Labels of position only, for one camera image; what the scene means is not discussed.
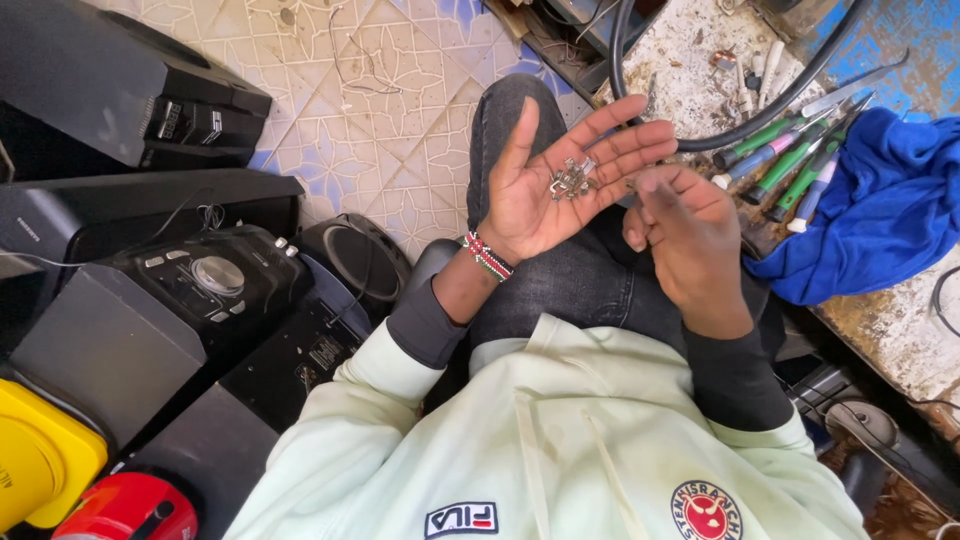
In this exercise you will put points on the person's left hand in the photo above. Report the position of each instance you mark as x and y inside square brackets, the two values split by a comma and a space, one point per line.
[525, 202]

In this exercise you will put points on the person's right hand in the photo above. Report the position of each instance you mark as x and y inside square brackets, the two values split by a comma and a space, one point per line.
[697, 247]

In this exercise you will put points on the person's right fingers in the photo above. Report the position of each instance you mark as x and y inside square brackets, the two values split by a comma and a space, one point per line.
[660, 196]

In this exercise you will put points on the pile of small metal clips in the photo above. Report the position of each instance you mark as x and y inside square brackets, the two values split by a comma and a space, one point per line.
[571, 180]

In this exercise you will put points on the dark grey jeans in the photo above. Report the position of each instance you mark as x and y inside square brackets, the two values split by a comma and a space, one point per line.
[577, 277]

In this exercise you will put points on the small copper part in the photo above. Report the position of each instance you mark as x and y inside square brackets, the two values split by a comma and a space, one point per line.
[724, 59]

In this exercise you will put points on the heap of electronics parts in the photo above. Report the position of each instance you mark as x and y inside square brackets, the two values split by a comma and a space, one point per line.
[577, 37]

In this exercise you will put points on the flat metal blade tool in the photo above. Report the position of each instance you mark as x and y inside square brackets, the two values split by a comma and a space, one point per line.
[847, 88]

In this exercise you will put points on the blue cloth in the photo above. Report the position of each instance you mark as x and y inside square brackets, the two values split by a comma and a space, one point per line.
[877, 217]

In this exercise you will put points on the pale green hoodie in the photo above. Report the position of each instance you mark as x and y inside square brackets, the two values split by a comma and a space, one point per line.
[555, 450]

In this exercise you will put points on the round black speaker cone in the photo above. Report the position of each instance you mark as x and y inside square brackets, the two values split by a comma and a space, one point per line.
[364, 259]

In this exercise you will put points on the round grey metal disc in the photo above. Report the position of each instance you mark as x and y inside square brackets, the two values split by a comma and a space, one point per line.
[862, 424]

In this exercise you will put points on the black device with white label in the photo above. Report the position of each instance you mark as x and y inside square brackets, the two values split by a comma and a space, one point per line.
[300, 360]

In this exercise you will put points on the black amplifier with silver knob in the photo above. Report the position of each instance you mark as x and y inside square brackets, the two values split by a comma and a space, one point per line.
[217, 281]

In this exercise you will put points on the dark flat panel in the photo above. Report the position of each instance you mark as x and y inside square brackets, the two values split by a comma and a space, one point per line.
[206, 457]

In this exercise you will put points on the long black speaker box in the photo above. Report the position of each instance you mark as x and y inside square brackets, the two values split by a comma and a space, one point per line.
[112, 210]

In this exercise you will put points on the large black stereo unit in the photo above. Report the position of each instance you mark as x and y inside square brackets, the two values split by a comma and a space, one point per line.
[112, 82]

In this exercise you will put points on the grey speaker cabinet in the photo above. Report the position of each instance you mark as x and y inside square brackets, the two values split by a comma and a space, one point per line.
[105, 360]

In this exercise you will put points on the red plastic container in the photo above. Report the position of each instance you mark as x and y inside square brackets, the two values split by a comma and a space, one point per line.
[120, 510]

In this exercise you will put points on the yellow plastic container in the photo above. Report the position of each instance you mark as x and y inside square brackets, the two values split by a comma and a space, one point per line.
[41, 450]

